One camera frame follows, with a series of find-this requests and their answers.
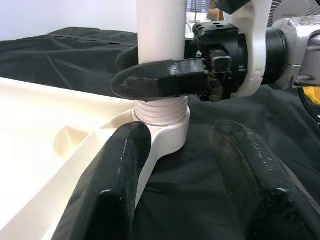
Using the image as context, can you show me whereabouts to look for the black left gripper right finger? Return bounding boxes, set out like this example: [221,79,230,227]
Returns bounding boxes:
[209,119,320,240]

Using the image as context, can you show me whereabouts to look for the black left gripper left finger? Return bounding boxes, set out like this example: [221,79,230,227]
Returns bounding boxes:
[58,121,153,240]

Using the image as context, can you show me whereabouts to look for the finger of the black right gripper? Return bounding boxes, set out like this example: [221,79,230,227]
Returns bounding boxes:
[116,44,140,73]
[111,58,210,103]

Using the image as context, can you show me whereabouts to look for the white plastic table leg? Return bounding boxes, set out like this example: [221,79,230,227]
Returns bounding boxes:
[134,0,191,126]

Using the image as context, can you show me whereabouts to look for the white plastic table top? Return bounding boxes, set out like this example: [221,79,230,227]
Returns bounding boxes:
[0,77,192,240]

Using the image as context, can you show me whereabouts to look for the black cloth table cover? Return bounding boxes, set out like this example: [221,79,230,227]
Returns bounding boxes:
[0,26,320,240]

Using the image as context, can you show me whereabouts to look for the yellow plastic bag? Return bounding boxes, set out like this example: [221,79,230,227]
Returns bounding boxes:
[303,86,320,106]

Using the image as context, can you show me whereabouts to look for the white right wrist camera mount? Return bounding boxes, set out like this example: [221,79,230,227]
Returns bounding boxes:
[214,0,272,98]

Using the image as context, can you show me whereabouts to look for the white pedestal fan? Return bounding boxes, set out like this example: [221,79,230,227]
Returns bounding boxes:
[268,0,320,28]

